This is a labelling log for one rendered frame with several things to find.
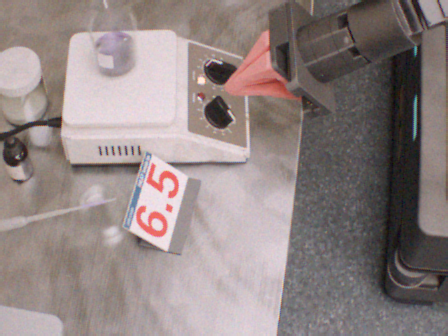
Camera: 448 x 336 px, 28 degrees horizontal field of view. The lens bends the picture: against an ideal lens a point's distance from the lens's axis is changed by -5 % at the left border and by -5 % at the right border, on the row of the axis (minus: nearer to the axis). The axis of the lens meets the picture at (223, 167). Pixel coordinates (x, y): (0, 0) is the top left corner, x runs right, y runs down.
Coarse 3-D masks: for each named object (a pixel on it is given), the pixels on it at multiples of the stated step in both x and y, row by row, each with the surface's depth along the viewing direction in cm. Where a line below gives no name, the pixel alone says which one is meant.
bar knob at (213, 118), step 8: (216, 96) 97; (208, 104) 98; (216, 104) 97; (224, 104) 97; (208, 112) 98; (216, 112) 98; (224, 112) 97; (208, 120) 97; (216, 120) 98; (224, 120) 98; (232, 120) 97
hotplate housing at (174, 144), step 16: (64, 128) 95; (80, 128) 95; (96, 128) 95; (112, 128) 95; (128, 128) 95; (144, 128) 95; (160, 128) 95; (176, 128) 95; (64, 144) 97; (80, 144) 96; (96, 144) 96; (112, 144) 96; (128, 144) 96; (144, 144) 96; (160, 144) 96; (176, 144) 96; (192, 144) 97; (208, 144) 97; (224, 144) 98; (80, 160) 99; (96, 160) 99; (112, 160) 99; (128, 160) 99; (176, 160) 99; (192, 160) 100; (208, 160) 100; (224, 160) 100; (240, 160) 100
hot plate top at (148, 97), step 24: (72, 48) 98; (144, 48) 98; (168, 48) 98; (72, 72) 96; (144, 72) 96; (168, 72) 96; (72, 96) 95; (96, 96) 95; (120, 96) 95; (144, 96) 95; (168, 96) 95; (72, 120) 93; (96, 120) 93; (120, 120) 93; (144, 120) 94; (168, 120) 94
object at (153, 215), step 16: (160, 176) 98; (176, 176) 99; (144, 192) 96; (160, 192) 97; (176, 192) 98; (144, 208) 95; (160, 208) 97; (144, 224) 95; (160, 224) 96; (160, 240) 96
